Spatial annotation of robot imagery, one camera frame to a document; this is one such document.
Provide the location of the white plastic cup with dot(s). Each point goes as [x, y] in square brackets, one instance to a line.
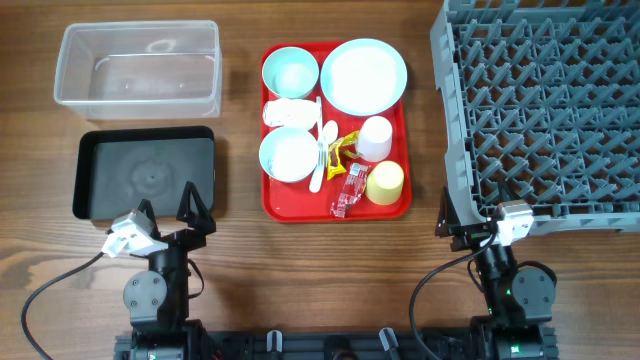
[375, 139]

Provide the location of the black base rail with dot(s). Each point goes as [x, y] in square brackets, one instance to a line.
[340, 345]

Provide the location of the clear plastic waste bin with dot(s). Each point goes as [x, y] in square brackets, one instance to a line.
[137, 70]

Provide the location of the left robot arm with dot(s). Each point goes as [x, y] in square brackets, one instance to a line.
[158, 299]

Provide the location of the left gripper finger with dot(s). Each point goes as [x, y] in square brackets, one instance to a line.
[193, 211]
[145, 207]

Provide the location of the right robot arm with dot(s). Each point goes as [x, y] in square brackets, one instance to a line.
[519, 296]

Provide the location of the white plastic spoon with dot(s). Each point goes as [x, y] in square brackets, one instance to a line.
[330, 132]

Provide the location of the red serving tray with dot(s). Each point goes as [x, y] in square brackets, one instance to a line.
[294, 203]

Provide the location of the yellow plastic cup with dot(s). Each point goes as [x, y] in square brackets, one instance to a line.
[385, 183]

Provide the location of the grey dishwasher rack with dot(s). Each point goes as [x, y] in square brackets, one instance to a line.
[542, 98]

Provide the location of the yellow snack wrapper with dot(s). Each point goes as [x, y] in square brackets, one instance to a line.
[339, 152]

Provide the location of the red snack wrapper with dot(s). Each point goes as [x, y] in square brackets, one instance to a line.
[350, 191]

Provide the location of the light blue plate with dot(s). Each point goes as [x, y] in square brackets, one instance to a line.
[363, 77]

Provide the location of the white napkin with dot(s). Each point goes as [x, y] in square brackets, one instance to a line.
[295, 113]

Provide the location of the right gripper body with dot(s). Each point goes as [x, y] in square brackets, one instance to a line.
[470, 237]

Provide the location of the mint green bowl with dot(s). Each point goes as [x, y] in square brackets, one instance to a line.
[290, 72]

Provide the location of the black plastic tray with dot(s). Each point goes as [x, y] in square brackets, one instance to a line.
[116, 169]

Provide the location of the light blue rice bowl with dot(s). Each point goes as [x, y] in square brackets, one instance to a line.
[288, 154]

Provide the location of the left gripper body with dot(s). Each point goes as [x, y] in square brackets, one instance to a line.
[187, 242]

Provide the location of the white plastic fork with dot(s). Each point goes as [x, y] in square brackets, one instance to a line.
[320, 137]

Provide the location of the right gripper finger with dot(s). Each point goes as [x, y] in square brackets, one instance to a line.
[448, 222]
[505, 193]

